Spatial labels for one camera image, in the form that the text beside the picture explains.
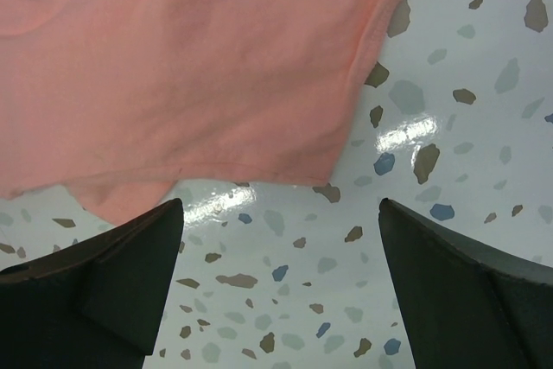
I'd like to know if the pink t shirt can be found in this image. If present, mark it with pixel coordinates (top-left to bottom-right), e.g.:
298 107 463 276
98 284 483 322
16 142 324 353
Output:
1 0 401 225

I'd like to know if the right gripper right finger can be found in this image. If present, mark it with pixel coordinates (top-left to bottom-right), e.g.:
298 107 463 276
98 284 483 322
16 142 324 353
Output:
378 199 552 368

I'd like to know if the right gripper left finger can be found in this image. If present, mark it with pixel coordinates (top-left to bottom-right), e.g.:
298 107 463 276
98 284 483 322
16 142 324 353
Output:
1 199 183 369

